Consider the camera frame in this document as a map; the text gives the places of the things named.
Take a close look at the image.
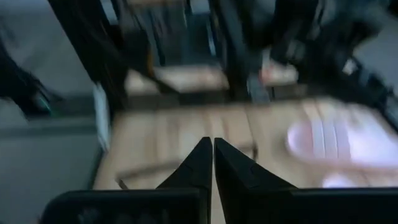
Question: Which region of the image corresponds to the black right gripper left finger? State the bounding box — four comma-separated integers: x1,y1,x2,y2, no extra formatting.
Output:
157,136,213,190

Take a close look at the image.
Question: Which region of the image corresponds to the black metal rig frame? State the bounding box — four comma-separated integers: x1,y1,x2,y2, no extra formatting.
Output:
47,0,312,109

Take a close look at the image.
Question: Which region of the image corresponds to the pink slide sandal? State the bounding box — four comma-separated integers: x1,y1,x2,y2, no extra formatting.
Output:
285,104,398,167

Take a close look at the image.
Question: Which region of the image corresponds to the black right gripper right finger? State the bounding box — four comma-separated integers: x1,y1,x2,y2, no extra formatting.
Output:
214,138,297,224

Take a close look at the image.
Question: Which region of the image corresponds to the computer case with blue light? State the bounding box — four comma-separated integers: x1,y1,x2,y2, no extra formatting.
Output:
0,42,53,118

